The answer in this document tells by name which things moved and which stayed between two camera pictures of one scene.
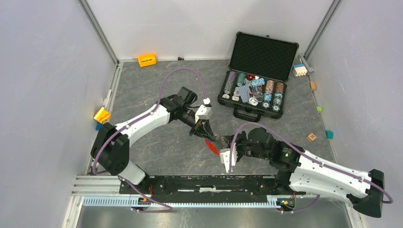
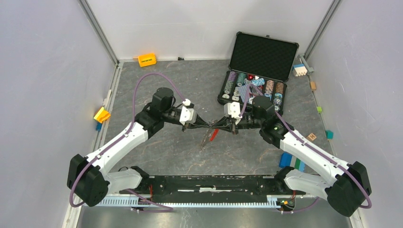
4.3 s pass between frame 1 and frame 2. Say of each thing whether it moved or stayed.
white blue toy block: stayed
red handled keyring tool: moved
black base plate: stayed
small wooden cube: stayed
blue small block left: stayed
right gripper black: moved
